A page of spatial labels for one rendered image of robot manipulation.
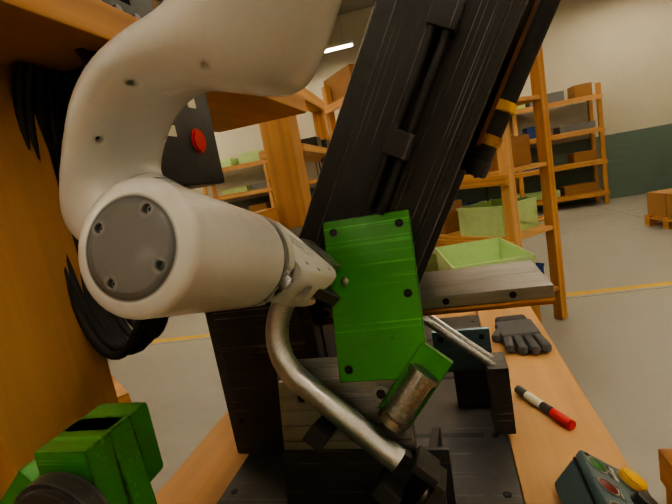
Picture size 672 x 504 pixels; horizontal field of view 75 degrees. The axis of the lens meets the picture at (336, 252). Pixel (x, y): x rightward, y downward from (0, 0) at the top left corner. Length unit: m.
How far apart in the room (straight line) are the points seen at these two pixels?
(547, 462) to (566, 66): 9.63
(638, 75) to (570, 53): 1.31
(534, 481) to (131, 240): 0.58
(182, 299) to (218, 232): 0.05
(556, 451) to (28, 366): 0.66
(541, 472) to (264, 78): 0.60
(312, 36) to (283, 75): 0.03
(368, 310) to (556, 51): 9.69
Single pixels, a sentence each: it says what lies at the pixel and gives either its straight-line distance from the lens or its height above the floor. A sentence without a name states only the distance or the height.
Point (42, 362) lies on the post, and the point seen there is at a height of 1.19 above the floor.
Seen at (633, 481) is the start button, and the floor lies 0.94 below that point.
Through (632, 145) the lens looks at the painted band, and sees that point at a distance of 10.41.
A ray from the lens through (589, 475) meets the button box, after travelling 0.62.
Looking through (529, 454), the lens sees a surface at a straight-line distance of 0.73.
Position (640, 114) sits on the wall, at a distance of 10.48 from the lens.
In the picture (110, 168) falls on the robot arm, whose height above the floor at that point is 1.36.
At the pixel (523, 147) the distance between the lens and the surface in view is 3.51.
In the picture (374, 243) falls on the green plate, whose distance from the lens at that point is 0.56.
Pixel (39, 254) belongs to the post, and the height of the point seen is 1.30.
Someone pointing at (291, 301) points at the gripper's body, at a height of 1.22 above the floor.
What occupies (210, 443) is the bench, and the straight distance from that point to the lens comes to 0.94.
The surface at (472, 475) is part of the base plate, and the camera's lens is 0.69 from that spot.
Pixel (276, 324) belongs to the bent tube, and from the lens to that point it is 0.56.
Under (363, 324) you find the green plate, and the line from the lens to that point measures 0.56.
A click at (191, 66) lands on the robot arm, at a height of 1.40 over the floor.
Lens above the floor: 1.32
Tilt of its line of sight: 9 degrees down
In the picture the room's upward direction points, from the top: 10 degrees counter-clockwise
